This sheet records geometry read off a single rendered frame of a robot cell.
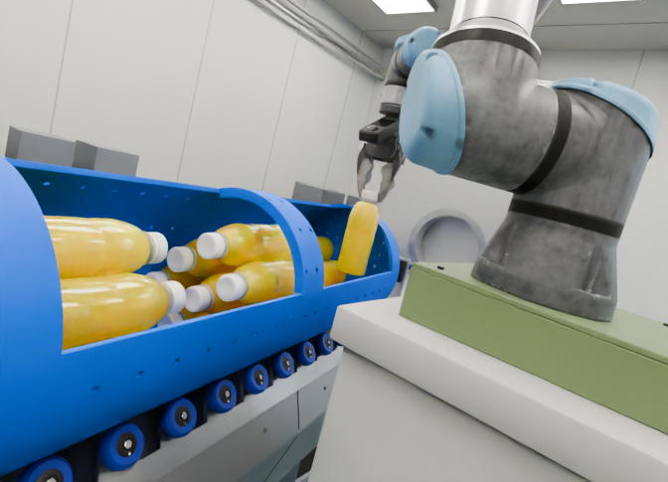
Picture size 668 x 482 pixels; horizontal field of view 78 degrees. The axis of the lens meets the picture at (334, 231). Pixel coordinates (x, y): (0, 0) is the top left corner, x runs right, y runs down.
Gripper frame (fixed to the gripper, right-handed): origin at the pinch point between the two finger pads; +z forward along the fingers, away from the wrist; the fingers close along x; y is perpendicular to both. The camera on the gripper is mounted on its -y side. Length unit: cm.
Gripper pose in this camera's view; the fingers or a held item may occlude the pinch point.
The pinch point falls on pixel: (370, 194)
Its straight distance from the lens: 95.3
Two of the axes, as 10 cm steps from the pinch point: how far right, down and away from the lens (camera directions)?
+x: -8.6, -2.6, 4.3
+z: -2.4, 9.6, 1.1
